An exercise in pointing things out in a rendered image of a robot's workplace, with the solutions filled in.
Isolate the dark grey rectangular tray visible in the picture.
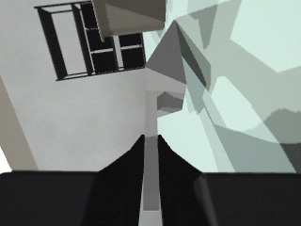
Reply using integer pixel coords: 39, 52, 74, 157
92, 0, 165, 42

